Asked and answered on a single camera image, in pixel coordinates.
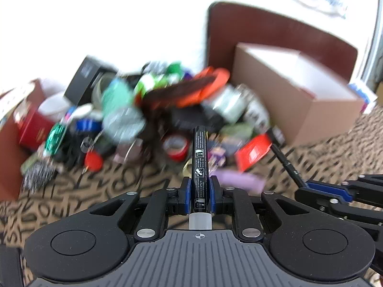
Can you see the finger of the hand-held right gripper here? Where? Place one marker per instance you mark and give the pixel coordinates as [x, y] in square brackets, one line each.
[329, 187]
[314, 198]

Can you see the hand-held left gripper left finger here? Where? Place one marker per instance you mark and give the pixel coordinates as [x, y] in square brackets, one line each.
[185, 194]

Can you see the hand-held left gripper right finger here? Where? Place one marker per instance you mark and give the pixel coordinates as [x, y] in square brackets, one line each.
[213, 195]

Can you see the thick black marker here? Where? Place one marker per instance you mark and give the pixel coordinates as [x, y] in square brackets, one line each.
[200, 161]

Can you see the thin black pen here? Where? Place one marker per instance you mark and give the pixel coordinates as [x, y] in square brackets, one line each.
[288, 163]

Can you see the tan cardboard box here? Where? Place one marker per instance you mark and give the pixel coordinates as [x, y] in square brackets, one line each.
[317, 116]

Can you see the red tape roll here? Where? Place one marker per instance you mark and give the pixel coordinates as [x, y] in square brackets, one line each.
[176, 148]

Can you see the letter print blanket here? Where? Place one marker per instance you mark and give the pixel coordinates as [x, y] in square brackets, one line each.
[134, 182]

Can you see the red packet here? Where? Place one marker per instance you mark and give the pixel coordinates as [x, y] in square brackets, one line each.
[252, 152]

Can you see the white printed mug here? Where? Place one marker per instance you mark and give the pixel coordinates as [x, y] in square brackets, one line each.
[257, 113]

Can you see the floral pattern cup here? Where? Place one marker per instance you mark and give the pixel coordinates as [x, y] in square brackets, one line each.
[230, 103]

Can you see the blue and white packet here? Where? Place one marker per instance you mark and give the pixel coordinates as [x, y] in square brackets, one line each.
[362, 95]

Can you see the red key fob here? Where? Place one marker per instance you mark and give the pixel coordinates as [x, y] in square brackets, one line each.
[93, 160]

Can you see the clear bottle with green cap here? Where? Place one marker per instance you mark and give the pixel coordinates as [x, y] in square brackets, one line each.
[122, 113]

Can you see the dark feather quill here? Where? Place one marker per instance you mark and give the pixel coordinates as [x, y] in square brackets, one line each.
[179, 91]

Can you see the red tray box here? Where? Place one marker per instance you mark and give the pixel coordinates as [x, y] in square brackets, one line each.
[209, 83]

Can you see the blue tape roll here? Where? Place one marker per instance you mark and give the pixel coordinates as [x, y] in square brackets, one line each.
[88, 125]

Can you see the green capped bottle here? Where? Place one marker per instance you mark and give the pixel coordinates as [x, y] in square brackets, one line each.
[158, 77]

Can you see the clear tape roll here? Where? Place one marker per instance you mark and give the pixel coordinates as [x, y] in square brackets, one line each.
[100, 91]

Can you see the green foil packet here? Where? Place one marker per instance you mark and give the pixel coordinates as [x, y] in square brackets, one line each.
[54, 139]

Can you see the steel wool scourer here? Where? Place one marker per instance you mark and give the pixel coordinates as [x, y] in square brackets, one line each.
[39, 175]

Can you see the black carton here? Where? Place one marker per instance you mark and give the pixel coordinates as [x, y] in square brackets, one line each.
[85, 77]

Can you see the white plastic tub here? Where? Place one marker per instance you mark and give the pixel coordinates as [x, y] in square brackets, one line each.
[54, 106]

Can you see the red gift box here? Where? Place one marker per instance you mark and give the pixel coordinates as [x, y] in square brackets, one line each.
[36, 130]

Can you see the dark red chair back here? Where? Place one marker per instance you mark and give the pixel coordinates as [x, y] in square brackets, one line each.
[257, 27]

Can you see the brown cardboard box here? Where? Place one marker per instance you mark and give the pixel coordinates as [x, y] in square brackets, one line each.
[12, 155]

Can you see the black phone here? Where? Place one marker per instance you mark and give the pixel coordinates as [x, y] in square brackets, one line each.
[10, 267]

